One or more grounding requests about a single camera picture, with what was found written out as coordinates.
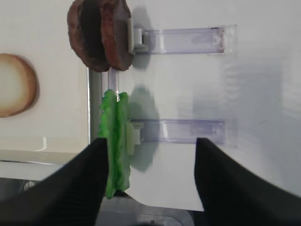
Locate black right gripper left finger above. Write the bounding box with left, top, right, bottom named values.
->
left=0, top=138, right=109, bottom=226

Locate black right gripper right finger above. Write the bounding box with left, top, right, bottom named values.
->
left=194, top=138, right=301, bottom=226

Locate green lettuce leaf on rack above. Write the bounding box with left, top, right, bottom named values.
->
left=98, top=89, right=132, bottom=199

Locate bread slice on tray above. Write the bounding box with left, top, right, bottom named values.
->
left=0, top=53, right=39, bottom=118

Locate brown meat patty inner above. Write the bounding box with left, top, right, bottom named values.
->
left=67, top=0, right=110, bottom=73

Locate brown meat patty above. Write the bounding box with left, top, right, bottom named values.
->
left=67, top=0, right=110, bottom=73
left=100, top=0, right=133, bottom=71

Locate brown meat patty outer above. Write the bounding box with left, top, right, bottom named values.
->
left=100, top=0, right=133, bottom=71

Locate white rectangular tray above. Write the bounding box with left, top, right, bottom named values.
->
left=0, top=0, right=90, bottom=163

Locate clear acrylic rack right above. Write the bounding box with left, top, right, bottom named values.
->
left=89, top=24, right=237, bottom=148

